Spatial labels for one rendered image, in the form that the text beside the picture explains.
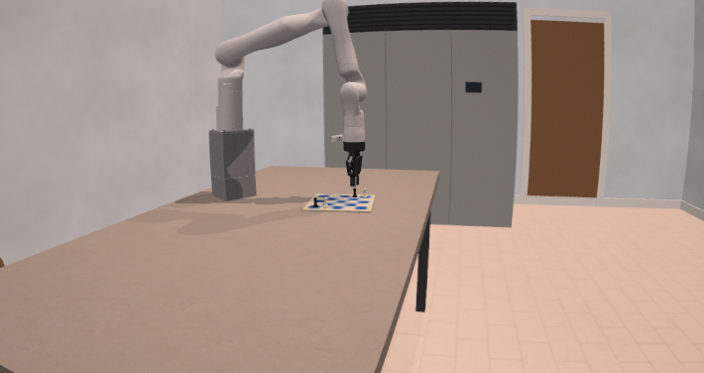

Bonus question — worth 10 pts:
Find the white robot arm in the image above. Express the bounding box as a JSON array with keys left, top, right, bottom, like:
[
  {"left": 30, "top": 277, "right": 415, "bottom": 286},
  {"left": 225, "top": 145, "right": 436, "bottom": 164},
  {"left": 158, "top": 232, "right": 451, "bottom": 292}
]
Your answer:
[{"left": 215, "top": 0, "right": 367, "bottom": 142}]

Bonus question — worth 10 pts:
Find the blue and cream checkered board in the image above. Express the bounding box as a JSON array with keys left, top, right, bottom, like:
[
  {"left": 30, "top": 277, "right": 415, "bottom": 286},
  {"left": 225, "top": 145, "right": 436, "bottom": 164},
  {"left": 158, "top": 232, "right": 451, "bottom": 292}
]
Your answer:
[{"left": 302, "top": 193, "right": 376, "bottom": 213}]

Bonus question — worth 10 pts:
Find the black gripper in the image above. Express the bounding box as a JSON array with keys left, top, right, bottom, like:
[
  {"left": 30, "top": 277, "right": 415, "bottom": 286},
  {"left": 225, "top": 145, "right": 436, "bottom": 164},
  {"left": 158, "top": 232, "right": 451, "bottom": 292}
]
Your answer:
[{"left": 343, "top": 142, "right": 365, "bottom": 187}]

